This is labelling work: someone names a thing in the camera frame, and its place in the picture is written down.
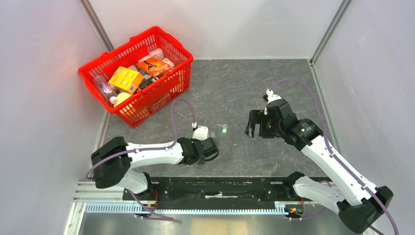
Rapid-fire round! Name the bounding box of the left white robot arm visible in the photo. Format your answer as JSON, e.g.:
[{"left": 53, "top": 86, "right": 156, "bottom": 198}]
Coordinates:
[{"left": 85, "top": 137, "right": 219, "bottom": 200}]

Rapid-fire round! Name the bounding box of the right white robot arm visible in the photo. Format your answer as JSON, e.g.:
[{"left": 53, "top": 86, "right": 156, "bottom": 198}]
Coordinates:
[{"left": 245, "top": 99, "right": 393, "bottom": 234}]

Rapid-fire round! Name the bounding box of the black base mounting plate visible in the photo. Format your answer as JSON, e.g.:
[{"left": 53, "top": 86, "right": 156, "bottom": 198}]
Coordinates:
[{"left": 137, "top": 176, "right": 300, "bottom": 210}]

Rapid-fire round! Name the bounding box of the red plastic shopping basket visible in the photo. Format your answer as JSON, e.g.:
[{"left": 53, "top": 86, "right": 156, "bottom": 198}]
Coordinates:
[{"left": 78, "top": 26, "right": 193, "bottom": 128}]

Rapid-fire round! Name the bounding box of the yellow round ball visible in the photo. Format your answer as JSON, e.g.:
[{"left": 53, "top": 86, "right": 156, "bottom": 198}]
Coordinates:
[{"left": 114, "top": 92, "right": 131, "bottom": 107}]

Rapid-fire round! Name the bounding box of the yellow orange carton box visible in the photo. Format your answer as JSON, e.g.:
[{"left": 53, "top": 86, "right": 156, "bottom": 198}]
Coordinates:
[{"left": 109, "top": 67, "right": 144, "bottom": 94}]

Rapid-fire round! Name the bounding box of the white small box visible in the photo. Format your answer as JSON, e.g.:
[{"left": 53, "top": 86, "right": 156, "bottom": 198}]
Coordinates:
[{"left": 138, "top": 48, "right": 165, "bottom": 63}]

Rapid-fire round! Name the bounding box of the clear plastic bottle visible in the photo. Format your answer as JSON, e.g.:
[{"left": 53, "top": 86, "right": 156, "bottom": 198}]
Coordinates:
[{"left": 93, "top": 75, "right": 118, "bottom": 105}]

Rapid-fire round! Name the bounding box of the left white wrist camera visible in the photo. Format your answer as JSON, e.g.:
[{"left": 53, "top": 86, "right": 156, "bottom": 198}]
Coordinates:
[{"left": 192, "top": 125, "right": 216, "bottom": 141}]

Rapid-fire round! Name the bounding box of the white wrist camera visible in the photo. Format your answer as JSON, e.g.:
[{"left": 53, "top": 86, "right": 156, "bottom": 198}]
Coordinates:
[
  {"left": 263, "top": 89, "right": 282, "bottom": 116},
  {"left": 192, "top": 125, "right": 216, "bottom": 141}
]

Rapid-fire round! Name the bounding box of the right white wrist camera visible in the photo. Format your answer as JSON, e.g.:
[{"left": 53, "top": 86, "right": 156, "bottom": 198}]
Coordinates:
[{"left": 263, "top": 89, "right": 282, "bottom": 116}]

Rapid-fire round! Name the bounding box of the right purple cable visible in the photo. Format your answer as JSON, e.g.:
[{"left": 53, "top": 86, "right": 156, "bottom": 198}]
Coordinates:
[{"left": 269, "top": 77, "right": 400, "bottom": 235}]

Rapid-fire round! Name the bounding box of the purple cable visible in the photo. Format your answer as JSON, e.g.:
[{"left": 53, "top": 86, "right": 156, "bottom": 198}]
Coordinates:
[
  {"left": 85, "top": 98, "right": 197, "bottom": 222},
  {"left": 269, "top": 77, "right": 400, "bottom": 235}
]

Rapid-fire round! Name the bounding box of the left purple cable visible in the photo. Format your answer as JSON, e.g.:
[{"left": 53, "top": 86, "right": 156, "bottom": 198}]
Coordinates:
[{"left": 85, "top": 98, "right": 197, "bottom": 222}]

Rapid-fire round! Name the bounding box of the white slotted cable duct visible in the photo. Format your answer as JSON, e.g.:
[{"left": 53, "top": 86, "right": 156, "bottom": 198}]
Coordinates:
[{"left": 85, "top": 202, "right": 288, "bottom": 215}]

